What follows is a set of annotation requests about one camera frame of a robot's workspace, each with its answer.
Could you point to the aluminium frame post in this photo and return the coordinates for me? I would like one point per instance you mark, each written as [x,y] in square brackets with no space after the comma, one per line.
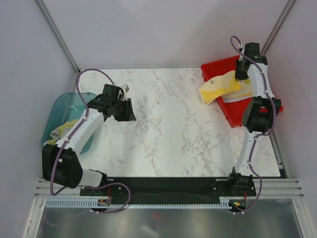
[276,13]
[56,33]

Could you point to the right aluminium frame post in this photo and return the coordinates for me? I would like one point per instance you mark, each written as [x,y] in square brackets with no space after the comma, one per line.
[276,13]

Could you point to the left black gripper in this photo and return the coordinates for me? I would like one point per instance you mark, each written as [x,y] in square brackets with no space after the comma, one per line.
[129,115]

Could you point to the teal plastic basket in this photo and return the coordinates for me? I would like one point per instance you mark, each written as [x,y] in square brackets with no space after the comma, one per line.
[67,107]

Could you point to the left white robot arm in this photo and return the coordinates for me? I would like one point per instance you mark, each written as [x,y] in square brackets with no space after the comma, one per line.
[60,161]

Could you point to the grey green towel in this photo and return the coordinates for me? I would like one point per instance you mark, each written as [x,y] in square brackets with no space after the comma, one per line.
[60,132]

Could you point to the grey slotted cable duct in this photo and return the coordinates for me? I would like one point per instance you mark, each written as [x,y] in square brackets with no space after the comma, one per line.
[95,203]

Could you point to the red plastic tray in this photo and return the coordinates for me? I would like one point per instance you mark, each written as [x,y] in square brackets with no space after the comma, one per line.
[233,112]

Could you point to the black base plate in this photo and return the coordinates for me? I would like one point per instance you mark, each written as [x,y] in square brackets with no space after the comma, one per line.
[180,190]

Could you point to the yellow towel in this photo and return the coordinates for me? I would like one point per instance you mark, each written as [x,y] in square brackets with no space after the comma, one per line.
[219,86]

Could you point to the green frog pattern towel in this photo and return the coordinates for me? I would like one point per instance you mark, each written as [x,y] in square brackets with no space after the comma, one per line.
[244,93]

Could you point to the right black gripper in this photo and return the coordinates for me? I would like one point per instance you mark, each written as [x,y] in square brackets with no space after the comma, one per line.
[237,75]

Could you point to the left aluminium frame post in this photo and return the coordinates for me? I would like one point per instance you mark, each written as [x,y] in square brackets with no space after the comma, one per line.
[56,33]

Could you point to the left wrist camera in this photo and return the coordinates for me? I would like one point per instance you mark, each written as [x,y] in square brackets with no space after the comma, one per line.
[124,89]

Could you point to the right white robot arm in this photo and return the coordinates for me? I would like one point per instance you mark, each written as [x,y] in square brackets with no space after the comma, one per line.
[259,116]

